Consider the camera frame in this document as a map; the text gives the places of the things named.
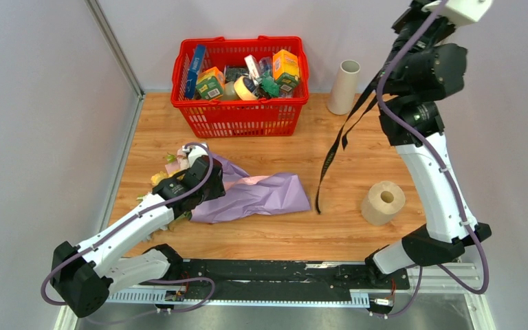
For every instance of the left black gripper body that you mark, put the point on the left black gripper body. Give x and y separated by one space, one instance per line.
216 190

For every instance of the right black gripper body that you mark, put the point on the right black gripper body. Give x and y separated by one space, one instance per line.
406 26

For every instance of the artificial flower bunch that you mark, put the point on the artificial flower bunch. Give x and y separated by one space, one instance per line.
174 164

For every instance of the purple pink wrapping paper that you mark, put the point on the purple pink wrapping paper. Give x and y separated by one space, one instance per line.
245 195

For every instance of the black printed ribbon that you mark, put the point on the black printed ribbon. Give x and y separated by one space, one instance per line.
334 148

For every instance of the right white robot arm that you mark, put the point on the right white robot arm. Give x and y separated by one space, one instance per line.
419 71

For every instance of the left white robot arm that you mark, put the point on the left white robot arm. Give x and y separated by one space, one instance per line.
85 275

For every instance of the beige cylindrical vase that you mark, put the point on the beige cylindrical vase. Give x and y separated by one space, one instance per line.
344 88

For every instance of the red plastic shopping basket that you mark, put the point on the red plastic shopping basket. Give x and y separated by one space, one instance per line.
218 119

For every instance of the green yellow box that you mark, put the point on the green yellow box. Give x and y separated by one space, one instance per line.
210 84

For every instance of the masking tape roll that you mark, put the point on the masking tape roll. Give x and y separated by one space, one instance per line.
246 89

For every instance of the blue box in basket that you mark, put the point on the blue box in basket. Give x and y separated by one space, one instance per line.
194 70

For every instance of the green plastic item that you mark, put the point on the green plastic item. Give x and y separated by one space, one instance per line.
269 88

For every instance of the white packet in basket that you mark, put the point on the white packet in basket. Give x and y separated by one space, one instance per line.
253 67

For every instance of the orange green box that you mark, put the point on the orange green box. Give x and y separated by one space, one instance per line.
286 70

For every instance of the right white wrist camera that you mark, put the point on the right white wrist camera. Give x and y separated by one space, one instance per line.
464 12

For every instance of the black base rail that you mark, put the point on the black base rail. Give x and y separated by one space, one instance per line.
281 281

